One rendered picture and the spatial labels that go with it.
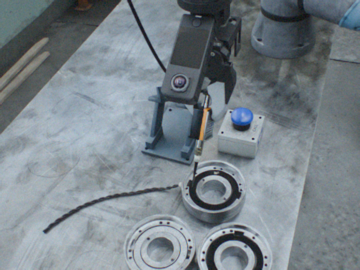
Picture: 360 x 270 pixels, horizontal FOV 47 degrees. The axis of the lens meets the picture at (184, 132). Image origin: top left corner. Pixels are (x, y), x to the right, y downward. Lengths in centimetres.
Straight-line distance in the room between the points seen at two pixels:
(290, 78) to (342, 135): 107
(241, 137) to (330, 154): 118
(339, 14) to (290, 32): 14
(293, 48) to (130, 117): 40
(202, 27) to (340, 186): 134
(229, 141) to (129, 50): 42
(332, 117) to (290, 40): 111
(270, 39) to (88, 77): 43
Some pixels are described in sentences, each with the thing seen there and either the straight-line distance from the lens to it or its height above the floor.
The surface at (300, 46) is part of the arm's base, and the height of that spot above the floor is 82.
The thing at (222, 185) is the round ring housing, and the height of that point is 82.
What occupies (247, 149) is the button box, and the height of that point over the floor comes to 82.
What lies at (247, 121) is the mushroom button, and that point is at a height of 87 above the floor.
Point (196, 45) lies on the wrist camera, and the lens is 53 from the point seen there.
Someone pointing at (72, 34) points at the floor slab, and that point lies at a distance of 277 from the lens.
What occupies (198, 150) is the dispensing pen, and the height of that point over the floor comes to 89.
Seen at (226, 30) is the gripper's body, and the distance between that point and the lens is 58.
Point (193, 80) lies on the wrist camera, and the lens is 51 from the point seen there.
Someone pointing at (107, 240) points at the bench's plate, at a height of 80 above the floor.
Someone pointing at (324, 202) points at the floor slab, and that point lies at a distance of 173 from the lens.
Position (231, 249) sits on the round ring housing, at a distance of 64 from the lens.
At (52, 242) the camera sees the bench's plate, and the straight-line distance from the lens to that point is 72.
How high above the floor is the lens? 138
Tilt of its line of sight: 46 degrees down
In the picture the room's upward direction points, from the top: 6 degrees counter-clockwise
